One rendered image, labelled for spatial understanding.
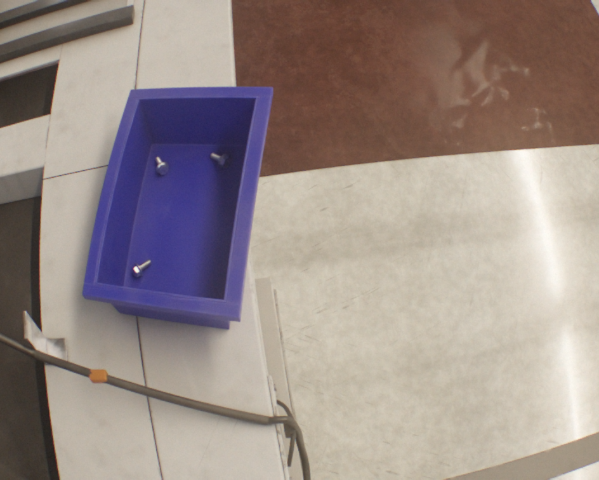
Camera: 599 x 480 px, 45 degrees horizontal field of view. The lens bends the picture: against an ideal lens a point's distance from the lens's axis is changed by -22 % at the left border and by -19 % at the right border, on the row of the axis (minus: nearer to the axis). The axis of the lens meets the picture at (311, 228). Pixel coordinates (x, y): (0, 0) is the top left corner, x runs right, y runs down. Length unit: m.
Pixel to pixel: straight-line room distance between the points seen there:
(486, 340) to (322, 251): 0.40
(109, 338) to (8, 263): 0.22
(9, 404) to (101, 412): 0.17
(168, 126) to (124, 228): 0.12
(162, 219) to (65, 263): 0.12
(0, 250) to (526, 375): 1.14
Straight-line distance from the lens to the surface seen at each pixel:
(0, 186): 0.98
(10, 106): 1.12
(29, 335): 0.77
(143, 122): 0.87
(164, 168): 0.87
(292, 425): 0.77
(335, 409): 1.64
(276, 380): 1.22
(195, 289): 0.81
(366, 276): 1.75
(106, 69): 1.00
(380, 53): 2.07
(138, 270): 0.82
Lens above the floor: 1.57
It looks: 61 degrees down
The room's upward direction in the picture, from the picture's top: 2 degrees counter-clockwise
